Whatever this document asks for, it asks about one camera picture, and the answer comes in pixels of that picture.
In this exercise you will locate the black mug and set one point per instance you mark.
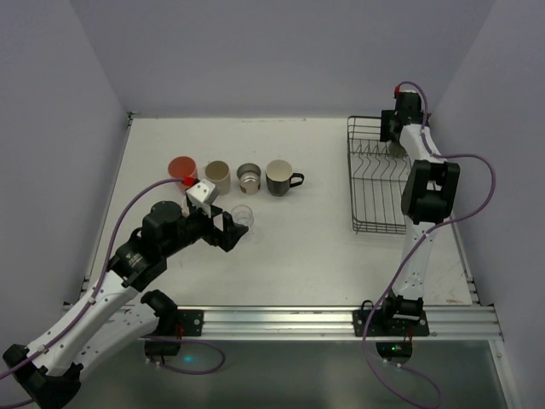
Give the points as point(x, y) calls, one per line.
point(281, 178)

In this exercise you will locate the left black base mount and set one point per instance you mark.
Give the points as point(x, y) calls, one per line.
point(172, 322)

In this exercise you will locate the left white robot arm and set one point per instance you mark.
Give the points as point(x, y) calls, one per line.
point(118, 307)

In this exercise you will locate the grey-green ceramic cup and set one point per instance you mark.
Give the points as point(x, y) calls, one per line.
point(396, 150)

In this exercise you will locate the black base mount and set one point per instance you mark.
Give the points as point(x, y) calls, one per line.
point(172, 322)
point(370, 321)

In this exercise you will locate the clear glass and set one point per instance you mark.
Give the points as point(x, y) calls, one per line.
point(243, 216)

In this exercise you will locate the pink ceramic mug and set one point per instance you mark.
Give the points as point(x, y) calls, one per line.
point(185, 206)

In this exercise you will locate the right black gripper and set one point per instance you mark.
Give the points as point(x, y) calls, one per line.
point(390, 129)

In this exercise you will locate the beige plastic cup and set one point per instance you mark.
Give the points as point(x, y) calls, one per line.
point(219, 173)

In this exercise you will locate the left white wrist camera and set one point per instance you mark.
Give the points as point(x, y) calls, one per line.
point(202, 195)

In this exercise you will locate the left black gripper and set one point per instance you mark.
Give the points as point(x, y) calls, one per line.
point(215, 226)

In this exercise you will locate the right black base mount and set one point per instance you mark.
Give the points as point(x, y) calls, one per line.
point(370, 321)

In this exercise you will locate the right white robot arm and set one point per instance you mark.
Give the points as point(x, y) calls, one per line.
point(426, 202)

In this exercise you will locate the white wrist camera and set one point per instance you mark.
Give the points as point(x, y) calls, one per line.
point(404, 90)
point(202, 195)

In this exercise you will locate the wire dish rack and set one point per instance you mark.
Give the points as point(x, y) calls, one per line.
point(376, 179)

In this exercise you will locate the metal cup with cream label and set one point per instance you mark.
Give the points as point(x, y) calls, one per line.
point(249, 178)

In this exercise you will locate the tall pink plastic cup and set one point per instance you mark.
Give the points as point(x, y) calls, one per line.
point(183, 166)

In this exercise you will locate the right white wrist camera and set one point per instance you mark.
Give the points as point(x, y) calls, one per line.
point(404, 90)

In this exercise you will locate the aluminium mounting rail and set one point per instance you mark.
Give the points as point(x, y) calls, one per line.
point(459, 323)

